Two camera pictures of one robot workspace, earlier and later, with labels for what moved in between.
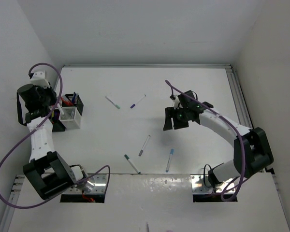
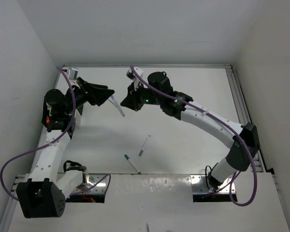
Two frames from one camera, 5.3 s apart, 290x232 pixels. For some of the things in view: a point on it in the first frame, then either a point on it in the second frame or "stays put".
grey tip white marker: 141,150 stays put
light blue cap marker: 171,153 -> 112,99
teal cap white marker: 127,158 stays put
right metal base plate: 198,186 stays put
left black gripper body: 47,97 -> 69,107
